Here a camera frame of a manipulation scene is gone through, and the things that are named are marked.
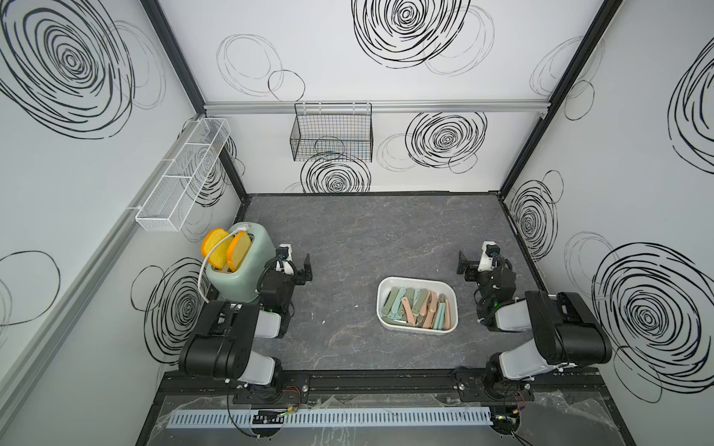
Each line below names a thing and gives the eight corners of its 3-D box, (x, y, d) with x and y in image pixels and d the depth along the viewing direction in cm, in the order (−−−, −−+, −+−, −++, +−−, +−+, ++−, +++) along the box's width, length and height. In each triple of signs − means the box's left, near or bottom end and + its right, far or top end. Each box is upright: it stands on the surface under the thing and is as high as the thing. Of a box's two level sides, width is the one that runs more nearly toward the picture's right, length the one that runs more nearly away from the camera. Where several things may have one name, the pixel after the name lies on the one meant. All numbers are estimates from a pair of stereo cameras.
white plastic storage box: (378, 334, 84) (378, 329, 80) (376, 283, 95) (376, 276, 91) (459, 334, 84) (464, 329, 80) (448, 283, 95) (452, 276, 91)
